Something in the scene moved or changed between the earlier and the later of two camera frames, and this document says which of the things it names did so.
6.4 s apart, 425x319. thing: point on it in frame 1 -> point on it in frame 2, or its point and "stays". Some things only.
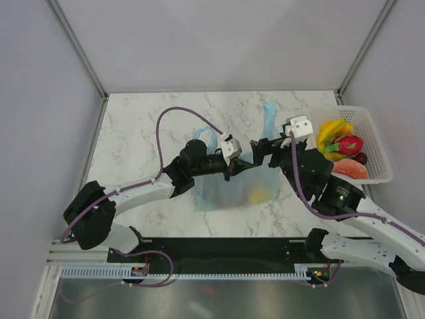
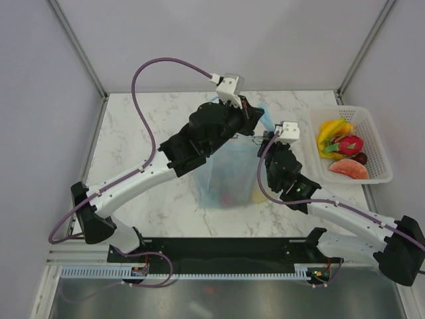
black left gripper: (242, 165) -> (249, 115)
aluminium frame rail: (72, 254) stays
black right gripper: (265, 147) -> (280, 145)
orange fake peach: (346, 130) stays
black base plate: (224, 252) stays
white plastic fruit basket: (378, 164) stays
